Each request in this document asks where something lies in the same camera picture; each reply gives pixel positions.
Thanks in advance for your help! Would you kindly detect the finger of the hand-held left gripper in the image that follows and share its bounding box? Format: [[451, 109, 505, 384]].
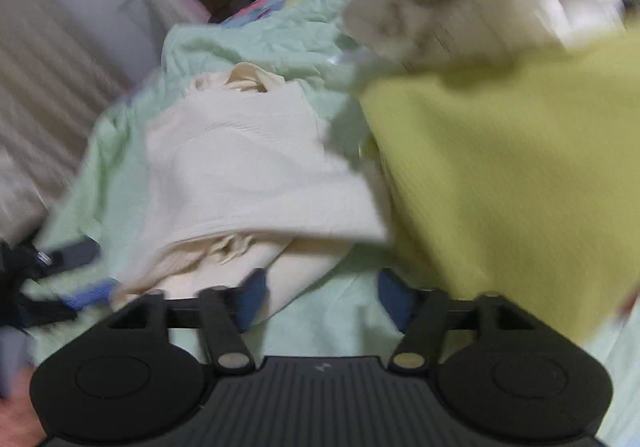
[[35, 238, 102, 274], [57, 278, 121, 312]]

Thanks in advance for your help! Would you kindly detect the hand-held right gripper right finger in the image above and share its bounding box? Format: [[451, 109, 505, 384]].
[[377, 268, 538, 374]]

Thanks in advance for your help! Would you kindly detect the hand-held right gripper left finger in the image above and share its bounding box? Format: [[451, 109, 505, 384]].
[[107, 268, 269, 374]]

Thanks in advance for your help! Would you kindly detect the cream ribbed knit garment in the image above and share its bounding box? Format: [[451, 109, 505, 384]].
[[112, 61, 394, 324]]

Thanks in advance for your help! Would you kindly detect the person's left hand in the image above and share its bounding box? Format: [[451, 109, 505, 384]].
[[0, 371, 49, 447]]

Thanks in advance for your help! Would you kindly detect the grey cloth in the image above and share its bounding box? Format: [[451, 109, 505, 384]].
[[0, 326, 30, 399]]

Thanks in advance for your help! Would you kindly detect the yellow green cloth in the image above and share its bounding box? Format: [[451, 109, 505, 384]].
[[356, 21, 640, 345]]

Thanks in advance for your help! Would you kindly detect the cream satin curtain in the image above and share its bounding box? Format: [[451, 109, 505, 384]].
[[0, 0, 132, 240]]

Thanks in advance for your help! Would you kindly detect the mint green printed blanket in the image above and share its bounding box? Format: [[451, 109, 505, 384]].
[[22, 0, 640, 447]]

